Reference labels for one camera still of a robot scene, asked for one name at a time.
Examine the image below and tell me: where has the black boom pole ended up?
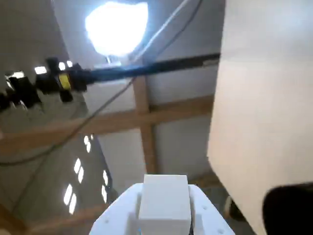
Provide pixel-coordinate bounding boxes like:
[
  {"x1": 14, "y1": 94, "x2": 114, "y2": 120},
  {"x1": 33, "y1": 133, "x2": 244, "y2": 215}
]
[{"x1": 83, "y1": 53, "x2": 221, "y2": 83}]

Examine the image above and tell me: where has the bright ceiling lamp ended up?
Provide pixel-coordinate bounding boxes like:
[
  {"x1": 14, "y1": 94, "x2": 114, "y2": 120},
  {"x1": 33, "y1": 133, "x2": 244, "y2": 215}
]
[{"x1": 85, "y1": 0, "x2": 149, "y2": 56}]

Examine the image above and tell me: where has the black pot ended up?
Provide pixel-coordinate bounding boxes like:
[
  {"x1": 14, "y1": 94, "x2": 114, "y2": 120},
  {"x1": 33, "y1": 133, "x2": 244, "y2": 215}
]
[{"x1": 263, "y1": 182, "x2": 313, "y2": 235}]

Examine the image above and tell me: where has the white ceiling conduit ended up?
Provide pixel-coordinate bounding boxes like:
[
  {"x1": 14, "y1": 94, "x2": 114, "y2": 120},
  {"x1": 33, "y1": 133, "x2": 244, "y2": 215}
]
[{"x1": 128, "y1": 0, "x2": 203, "y2": 62}]

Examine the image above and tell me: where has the dark hanging cable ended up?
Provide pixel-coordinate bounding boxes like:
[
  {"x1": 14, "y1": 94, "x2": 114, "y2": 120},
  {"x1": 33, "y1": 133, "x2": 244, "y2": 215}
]
[{"x1": 0, "y1": 78, "x2": 135, "y2": 167}]

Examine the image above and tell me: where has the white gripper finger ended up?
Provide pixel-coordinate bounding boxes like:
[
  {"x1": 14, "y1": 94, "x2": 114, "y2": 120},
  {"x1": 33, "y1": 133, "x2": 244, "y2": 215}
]
[
  {"x1": 90, "y1": 183, "x2": 144, "y2": 235},
  {"x1": 187, "y1": 185, "x2": 235, "y2": 235}
]

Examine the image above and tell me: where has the wooden frame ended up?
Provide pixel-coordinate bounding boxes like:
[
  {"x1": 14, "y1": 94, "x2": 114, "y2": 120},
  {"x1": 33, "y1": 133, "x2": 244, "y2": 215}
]
[{"x1": 0, "y1": 75, "x2": 217, "y2": 177}]

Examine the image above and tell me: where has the white cube block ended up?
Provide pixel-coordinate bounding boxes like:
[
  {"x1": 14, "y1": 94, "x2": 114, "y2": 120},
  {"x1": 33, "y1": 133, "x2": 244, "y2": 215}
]
[{"x1": 138, "y1": 174, "x2": 191, "y2": 235}]

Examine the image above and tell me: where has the black yellow clamp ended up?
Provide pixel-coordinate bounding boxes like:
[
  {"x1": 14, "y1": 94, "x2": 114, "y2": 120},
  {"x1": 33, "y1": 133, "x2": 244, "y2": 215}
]
[{"x1": 0, "y1": 57, "x2": 89, "y2": 112}]

